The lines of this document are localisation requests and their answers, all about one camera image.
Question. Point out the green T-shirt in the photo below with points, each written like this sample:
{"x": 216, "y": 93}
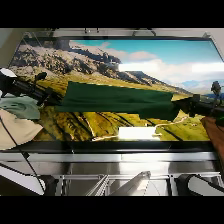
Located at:
{"x": 116, "y": 100}

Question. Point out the cream garment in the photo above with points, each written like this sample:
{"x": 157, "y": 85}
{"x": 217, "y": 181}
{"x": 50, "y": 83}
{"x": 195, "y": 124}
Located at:
{"x": 16, "y": 131}

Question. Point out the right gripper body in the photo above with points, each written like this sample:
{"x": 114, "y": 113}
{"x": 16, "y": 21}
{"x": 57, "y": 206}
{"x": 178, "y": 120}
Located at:
{"x": 190, "y": 105}

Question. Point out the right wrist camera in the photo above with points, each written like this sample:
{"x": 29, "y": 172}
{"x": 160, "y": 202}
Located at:
{"x": 216, "y": 89}

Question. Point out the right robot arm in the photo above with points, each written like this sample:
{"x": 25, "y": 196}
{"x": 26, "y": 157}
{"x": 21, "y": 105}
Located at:
{"x": 210, "y": 108}

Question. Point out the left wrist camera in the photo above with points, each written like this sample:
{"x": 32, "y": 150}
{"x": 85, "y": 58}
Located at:
{"x": 40, "y": 77}

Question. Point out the brown garment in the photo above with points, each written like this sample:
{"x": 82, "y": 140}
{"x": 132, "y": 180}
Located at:
{"x": 215, "y": 136}

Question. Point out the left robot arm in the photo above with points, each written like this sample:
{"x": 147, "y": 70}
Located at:
{"x": 20, "y": 87}

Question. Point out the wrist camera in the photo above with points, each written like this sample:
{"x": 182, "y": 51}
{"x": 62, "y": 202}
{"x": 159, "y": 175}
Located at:
{"x": 216, "y": 89}
{"x": 40, "y": 77}

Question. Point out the pale green garment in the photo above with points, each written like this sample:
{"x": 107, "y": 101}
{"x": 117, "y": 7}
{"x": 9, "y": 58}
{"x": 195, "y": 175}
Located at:
{"x": 21, "y": 107}

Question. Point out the silver frame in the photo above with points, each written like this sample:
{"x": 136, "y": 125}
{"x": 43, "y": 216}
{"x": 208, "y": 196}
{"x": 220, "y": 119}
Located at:
{"x": 110, "y": 166}

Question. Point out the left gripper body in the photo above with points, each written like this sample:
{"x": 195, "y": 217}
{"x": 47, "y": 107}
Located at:
{"x": 51, "y": 97}

